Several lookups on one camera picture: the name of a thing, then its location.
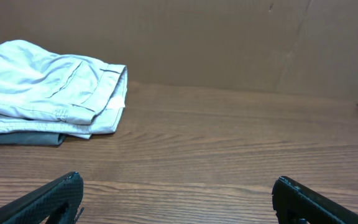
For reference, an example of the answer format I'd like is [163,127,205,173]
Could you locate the folded grey garment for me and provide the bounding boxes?
[0,132,67,146]

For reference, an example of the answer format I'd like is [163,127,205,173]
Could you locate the folded beige shorts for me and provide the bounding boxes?
[0,40,127,139]

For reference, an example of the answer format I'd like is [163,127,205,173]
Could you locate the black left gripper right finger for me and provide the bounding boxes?
[272,176,358,224]

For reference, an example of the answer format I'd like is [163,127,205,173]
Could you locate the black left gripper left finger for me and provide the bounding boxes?
[0,172,84,224]

